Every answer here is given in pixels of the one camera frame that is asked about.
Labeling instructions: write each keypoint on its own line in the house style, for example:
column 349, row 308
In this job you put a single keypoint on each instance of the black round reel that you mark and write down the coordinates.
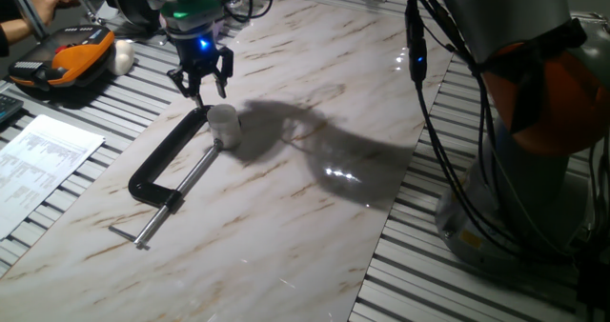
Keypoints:
column 128, row 0

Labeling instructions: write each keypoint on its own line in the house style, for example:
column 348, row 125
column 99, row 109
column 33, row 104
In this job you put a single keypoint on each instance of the white printed paper sheet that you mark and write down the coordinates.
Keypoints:
column 38, row 165

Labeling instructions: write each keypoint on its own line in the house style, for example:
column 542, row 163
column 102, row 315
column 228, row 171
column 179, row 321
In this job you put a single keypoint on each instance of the black metal C-clamp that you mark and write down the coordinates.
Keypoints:
column 159, row 162

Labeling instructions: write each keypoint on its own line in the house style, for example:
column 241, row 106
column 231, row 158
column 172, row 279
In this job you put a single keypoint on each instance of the person hand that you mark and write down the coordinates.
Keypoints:
column 50, row 0

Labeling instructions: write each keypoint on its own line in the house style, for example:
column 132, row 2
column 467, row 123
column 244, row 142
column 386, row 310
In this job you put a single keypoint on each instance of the marble pattern board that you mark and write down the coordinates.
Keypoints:
column 286, row 193

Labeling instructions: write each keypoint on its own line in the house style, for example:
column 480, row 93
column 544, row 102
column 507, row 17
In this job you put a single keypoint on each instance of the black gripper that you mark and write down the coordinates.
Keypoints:
column 195, row 55

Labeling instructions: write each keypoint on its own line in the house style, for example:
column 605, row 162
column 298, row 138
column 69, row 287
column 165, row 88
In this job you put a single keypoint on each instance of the orange black teach pendant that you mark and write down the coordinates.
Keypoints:
column 71, row 55

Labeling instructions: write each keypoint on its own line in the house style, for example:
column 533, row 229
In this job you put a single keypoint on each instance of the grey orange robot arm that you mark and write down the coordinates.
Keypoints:
column 534, row 122

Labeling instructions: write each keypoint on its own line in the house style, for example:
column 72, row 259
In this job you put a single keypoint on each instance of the grey aluminium frame leg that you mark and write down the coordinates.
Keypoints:
column 26, row 10

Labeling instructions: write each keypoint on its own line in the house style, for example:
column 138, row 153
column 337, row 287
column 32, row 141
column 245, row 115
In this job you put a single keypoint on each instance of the clear plastic bottle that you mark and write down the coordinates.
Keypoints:
column 234, row 12

